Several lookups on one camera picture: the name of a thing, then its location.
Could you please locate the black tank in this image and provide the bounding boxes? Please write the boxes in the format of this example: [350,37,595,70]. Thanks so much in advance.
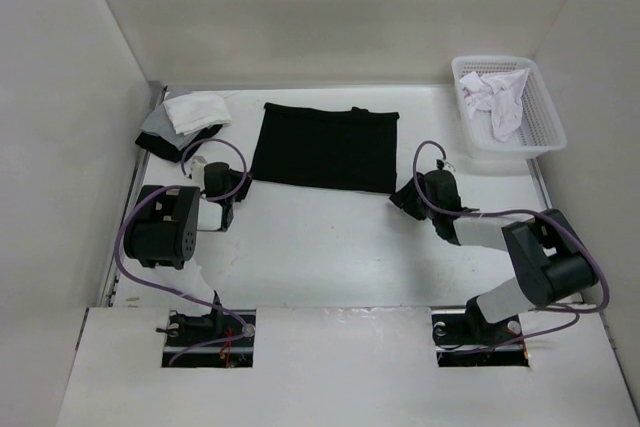
[135,125,222,163]
[251,103,400,194]

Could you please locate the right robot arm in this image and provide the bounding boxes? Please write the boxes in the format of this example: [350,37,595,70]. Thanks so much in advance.
[390,170,600,343]

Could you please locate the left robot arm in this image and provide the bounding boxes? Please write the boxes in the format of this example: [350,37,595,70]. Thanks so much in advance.
[114,185,248,335]

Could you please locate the folded black tank top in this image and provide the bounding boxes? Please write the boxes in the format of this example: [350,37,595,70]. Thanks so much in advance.
[135,125,222,163]

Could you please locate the folded grey tank top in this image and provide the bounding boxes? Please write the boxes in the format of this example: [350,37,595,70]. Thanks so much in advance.
[141,105,197,150]

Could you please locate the white tank top in basket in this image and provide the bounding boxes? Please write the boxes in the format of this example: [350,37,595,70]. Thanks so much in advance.
[460,68,530,142]

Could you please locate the white plastic basket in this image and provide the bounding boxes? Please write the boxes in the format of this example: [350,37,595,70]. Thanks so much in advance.
[451,55,567,161]

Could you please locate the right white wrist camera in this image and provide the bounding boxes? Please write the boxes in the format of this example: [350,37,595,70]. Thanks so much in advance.
[436,159,456,173]

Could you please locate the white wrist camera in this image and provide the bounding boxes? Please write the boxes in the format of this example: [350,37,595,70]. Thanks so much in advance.
[186,155,207,185]
[436,159,456,173]

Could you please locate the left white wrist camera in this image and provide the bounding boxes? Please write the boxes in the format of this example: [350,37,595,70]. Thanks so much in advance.
[186,155,207,185]

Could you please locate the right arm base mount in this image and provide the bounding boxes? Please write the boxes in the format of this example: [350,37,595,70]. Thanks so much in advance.
[431,308,529,368]

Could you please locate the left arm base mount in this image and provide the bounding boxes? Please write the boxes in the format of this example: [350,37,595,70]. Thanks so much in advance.
[155,310,256,369]

